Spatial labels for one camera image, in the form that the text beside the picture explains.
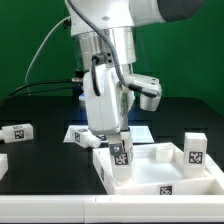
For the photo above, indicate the white left obstacle block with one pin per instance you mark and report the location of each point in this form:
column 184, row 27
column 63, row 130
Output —
column 3, row 165

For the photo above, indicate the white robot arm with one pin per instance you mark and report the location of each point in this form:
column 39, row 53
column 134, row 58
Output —
column 104, row 32

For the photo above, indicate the white marker base plate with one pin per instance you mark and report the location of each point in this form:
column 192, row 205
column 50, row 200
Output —
column 140, row 134

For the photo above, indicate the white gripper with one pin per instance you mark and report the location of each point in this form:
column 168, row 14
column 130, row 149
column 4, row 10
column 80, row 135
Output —
column 108, row 112

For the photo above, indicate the white square table top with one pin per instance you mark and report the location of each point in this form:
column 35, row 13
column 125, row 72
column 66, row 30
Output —
column 158, row 170

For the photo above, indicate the white front obstacle rail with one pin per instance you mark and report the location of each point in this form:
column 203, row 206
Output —
column 111, row 209

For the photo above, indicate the black camera stand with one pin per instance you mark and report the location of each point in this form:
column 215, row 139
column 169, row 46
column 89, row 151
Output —
column 77, row 79

